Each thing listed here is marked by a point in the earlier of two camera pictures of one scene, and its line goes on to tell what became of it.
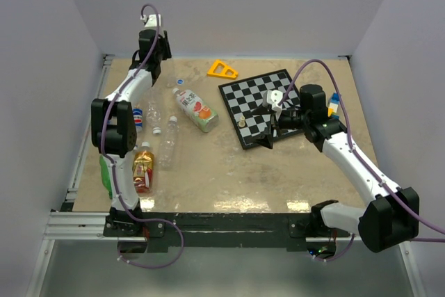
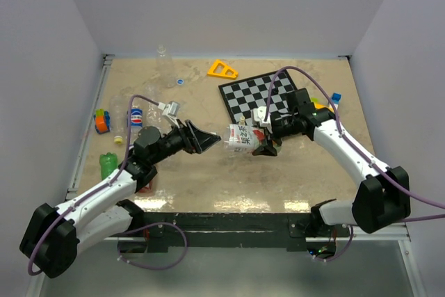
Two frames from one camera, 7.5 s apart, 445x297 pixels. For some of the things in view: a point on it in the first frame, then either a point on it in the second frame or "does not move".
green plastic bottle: (106, 177) does not move
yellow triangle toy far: (211, 71) does not move
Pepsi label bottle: (138, 113) does not move
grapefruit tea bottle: (203, 115) to (244, 138)
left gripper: (164, 41) to (195, 140)
